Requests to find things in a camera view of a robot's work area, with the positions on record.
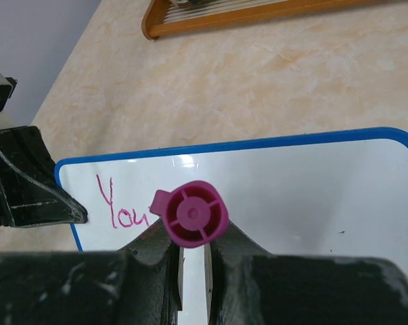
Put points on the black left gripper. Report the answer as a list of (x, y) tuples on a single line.
[(29, 195)]

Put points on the orange wooden shelf rack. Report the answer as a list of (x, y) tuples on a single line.
[(166, 18)]

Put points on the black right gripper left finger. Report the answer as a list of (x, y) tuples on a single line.
[(137, 284)]

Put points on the blue framed whiteboard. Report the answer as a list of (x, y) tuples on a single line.
[(342, 193)]

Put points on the magenta capped whiteboard marker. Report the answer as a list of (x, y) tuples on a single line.
[(193, 214)]

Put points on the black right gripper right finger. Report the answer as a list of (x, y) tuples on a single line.
[(248, 285)]

